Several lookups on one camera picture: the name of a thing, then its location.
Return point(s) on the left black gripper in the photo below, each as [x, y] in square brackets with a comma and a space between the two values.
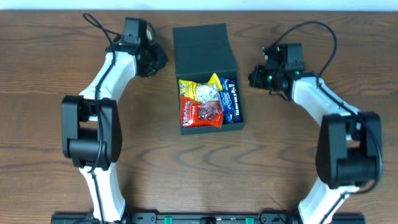
[156, 58]

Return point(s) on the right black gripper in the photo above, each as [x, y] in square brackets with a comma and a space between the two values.
[257, 76]

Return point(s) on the Dairy Milk chocolate bar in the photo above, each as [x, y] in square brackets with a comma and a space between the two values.
[233, 92]

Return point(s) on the blue Eclipse mints box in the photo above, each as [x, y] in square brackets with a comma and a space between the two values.
[226, 102]

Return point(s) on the dark green box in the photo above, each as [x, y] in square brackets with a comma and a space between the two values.
[199, 52]

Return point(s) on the blue Oreo cookie pack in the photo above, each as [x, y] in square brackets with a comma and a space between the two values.
[227, 117]

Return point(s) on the yellow Hacks candy bag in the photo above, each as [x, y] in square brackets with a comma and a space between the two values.
[199, 92]

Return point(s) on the red Hacks candy bag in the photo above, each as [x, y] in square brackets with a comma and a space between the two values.
[194, 113]

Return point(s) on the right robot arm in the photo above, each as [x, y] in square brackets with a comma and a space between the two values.
[349, 152]

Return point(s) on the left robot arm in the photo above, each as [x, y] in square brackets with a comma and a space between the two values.
[91, 128]

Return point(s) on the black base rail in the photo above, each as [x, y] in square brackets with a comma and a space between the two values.
[152, 218]

